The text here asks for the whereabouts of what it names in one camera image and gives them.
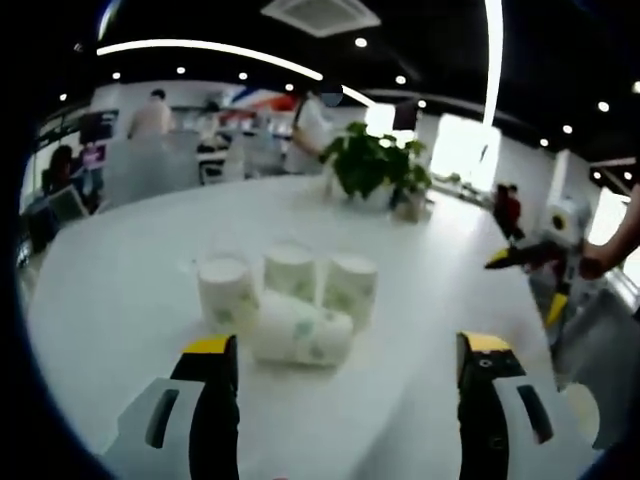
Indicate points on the group of ceiling downlights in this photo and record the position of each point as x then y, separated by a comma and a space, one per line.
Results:
361, 42

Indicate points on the person's right hand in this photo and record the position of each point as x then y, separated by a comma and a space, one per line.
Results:
594, 266

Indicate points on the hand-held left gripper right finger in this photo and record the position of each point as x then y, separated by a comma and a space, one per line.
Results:
480, 410

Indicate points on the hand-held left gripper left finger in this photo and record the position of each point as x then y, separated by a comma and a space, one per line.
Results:
215, 410

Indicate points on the black hanging screen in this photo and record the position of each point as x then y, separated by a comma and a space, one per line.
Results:
405, 115

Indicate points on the potted green plant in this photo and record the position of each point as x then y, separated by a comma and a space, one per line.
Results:
370, 165

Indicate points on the dark display screen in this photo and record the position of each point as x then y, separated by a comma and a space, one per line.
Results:
97, 127

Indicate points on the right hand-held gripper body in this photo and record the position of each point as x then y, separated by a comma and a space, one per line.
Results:
562, 222

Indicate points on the white table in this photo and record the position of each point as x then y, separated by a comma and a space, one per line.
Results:
125, 300

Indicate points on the long curved ceiling light strip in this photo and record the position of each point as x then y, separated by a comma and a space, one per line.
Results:
200, 46

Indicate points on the small beige pot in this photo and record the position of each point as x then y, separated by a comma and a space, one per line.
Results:
412, 210

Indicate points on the long straight ceiling light strip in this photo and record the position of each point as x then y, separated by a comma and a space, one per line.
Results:
494, 60

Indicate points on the person's left hand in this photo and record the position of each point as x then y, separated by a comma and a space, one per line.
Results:
280, 478

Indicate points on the ceiling air conditioner vent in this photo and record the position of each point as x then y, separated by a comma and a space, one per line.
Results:
320, 15

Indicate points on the printed white paper cup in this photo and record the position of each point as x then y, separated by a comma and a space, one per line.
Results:
350, 290
300, 332
222, 295
290, 272

